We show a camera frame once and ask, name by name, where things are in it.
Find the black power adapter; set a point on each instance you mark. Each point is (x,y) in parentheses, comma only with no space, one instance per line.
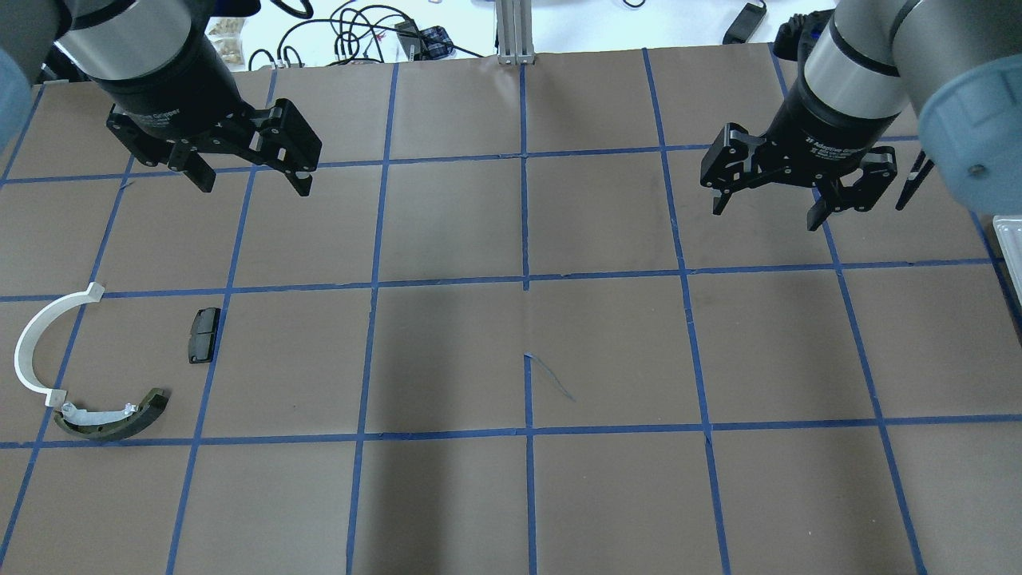
(745,23)

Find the olive brake shoe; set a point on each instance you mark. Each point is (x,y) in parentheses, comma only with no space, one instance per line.
(114,425)

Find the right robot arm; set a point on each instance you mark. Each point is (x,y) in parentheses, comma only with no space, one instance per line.
(957,64)

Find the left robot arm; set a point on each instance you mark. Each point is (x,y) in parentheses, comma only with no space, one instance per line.
(105,40)

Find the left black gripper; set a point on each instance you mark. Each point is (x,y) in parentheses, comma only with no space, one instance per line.
(169,86)

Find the black brake pad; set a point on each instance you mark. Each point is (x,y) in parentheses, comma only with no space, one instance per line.
(203,336)

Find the aluminium frame post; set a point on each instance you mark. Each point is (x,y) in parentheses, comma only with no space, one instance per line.
(514,27)

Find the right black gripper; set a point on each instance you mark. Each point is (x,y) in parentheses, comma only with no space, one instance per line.
(830,125)

